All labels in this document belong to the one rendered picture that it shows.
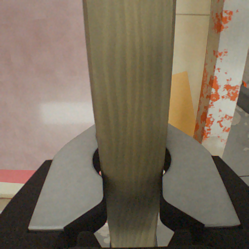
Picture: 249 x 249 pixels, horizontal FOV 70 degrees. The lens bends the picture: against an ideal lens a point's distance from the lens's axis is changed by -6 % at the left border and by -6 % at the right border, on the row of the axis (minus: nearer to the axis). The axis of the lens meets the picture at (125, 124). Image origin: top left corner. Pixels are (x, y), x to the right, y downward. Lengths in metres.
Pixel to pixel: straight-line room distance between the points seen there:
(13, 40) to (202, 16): 0.24
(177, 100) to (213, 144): 0.08
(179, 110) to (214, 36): 0.11
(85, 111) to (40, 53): 0.10
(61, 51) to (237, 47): 0.21
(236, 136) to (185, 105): 1.41
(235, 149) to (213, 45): 1.55
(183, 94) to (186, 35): 0.08
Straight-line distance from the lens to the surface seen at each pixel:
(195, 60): 0.27
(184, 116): 0.29
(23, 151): 0.37
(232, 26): 0.25
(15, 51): 0.29
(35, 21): 0.28
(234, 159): 1.83
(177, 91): 0.28
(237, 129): 1.65
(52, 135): 0.32
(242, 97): 0.55
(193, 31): 0.26
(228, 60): 0.25
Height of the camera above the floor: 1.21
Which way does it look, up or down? 61 degrees down
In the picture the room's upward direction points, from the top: 179 degrees counter-clockwise
